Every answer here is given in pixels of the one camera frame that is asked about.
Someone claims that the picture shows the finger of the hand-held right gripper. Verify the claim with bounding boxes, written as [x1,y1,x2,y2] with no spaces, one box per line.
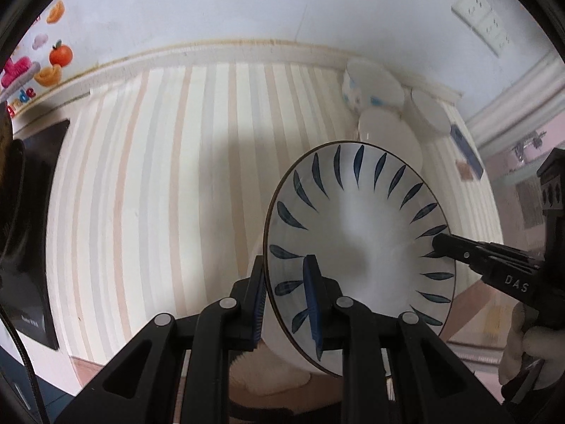
[432,233,547,275]

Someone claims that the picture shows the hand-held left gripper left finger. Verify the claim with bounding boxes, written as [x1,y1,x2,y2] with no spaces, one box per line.
[53,256,266,424]

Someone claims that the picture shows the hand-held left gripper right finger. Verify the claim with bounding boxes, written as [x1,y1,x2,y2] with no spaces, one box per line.
[303,255,513,424]

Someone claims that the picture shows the blue leaf pattern bowl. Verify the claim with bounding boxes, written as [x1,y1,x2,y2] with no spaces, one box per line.
[260,141,457,379]

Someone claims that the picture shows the person's right hand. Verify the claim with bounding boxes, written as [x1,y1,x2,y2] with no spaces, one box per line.
[499,305,565,390]

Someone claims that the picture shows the white cloth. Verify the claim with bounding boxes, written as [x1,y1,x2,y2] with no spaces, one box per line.
[228,343,312,396]

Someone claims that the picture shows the small blue box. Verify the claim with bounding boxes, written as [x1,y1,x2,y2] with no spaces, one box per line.
[450,124,485,174]

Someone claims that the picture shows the plain white bowl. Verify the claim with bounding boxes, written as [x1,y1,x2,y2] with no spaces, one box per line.
[357,108,423,173]

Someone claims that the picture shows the small white plate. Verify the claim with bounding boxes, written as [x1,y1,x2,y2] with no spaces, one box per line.
[410,88,452,137]

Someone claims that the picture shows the striped tablecloth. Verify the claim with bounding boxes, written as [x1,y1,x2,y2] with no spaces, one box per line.
[44,59,506,376]

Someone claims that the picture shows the white bowl with blue print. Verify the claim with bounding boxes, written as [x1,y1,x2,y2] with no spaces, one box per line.
[343,59,405,111]

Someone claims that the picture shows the white wall outlet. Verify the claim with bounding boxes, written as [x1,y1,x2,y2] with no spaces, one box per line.
[451,0,516,57]

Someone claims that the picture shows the black cable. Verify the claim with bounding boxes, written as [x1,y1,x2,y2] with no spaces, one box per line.
[0,302,50,424]

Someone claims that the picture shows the fruit wall sticker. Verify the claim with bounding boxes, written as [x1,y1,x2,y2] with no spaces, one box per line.
[0,0,74,118]

